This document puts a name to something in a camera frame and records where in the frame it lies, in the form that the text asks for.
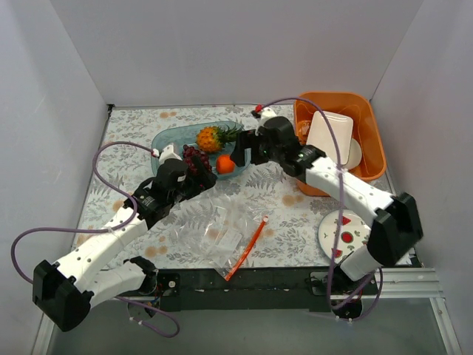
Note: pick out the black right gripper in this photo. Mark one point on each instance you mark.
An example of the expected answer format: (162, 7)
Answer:
(246, 148)

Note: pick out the aluminium frame rail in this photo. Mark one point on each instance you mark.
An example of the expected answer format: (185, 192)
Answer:
(421, 283)

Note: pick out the cream round plate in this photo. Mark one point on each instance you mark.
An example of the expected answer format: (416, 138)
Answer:
(355, 155)

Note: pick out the watermelon pattern round plate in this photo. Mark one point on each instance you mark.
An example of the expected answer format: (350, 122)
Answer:
(353, 235)

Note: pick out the white rectangular plate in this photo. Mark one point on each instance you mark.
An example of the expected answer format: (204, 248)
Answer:
(320, 137)

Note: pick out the orange plastic basket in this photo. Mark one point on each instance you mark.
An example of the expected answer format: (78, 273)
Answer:
(365, 131)

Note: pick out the teal transparent plastic tray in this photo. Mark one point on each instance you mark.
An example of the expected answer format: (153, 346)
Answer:
(187, 135)

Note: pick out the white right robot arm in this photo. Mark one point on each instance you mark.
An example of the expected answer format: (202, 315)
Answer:
(394, 222)

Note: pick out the fake pineapple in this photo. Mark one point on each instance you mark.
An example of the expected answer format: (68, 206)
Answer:
(213, 139)

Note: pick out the fake orange fruit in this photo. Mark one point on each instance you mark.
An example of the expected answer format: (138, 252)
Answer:
(224, 165)

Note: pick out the purple fake grape bunch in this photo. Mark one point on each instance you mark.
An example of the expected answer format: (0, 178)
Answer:
(189, 152)

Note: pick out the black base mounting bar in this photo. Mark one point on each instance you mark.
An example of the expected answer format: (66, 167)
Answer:
(249, 289)

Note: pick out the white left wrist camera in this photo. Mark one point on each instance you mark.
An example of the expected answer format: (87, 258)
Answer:
(170, 151)

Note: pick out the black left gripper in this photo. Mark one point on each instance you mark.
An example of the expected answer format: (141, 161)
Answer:
(197, 171)

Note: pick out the clear zip top bag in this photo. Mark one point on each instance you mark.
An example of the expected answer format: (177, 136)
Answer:
(221, 230)

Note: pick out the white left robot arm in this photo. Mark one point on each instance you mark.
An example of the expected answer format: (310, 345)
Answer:
(69, 288)

